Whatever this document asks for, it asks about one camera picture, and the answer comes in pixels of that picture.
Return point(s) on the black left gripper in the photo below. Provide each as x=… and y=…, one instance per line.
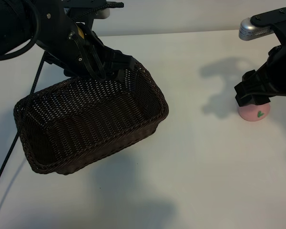
x=62, y=43

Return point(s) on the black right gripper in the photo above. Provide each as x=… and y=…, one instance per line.
x=278, y=76

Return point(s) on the pink peach with green leaf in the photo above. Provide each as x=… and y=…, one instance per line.
x=250, y=115

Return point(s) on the dark brown wicker basket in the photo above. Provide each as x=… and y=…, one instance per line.
x=85, y=119

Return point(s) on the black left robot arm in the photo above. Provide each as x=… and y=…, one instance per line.
x=7, y=23

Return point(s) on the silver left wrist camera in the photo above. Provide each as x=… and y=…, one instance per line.
x=103, y=14

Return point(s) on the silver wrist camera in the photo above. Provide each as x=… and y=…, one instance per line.
x=249, y=32
x=103, y=14

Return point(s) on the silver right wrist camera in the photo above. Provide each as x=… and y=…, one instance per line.
x=249, y=32

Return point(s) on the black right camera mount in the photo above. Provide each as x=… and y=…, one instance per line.
x=271, y=16

